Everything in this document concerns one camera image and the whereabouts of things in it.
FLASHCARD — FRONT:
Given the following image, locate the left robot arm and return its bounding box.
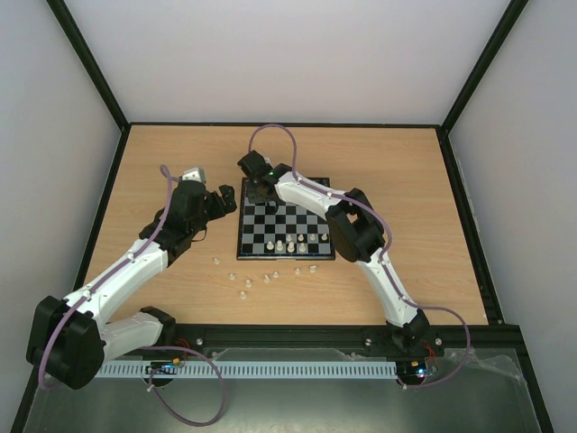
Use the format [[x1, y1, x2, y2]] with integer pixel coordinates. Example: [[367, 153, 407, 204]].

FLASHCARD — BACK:
[[26, 180, 237, 390]]

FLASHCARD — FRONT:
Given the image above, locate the black and silver chessboard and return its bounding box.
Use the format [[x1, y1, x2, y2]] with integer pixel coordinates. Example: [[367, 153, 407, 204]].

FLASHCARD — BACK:
[[236, 178, 335, 261]]

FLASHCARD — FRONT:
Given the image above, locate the grey slotted cable duct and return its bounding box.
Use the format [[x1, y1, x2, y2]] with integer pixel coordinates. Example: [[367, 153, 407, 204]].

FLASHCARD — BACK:
[[96, 360, 398, 380]]

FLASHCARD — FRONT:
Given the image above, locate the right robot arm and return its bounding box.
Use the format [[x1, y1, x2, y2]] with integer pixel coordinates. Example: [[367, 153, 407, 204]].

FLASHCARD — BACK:
[[237, 151, 429, 354]]

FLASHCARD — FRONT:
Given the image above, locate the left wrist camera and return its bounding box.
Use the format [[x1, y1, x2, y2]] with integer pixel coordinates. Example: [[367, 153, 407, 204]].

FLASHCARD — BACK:
[[180, 167, 206, 184]]

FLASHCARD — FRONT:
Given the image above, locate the black aluminium frame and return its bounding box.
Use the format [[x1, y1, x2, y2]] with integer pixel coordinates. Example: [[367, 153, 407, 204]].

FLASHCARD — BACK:
[[8, 0, 558, 433]]

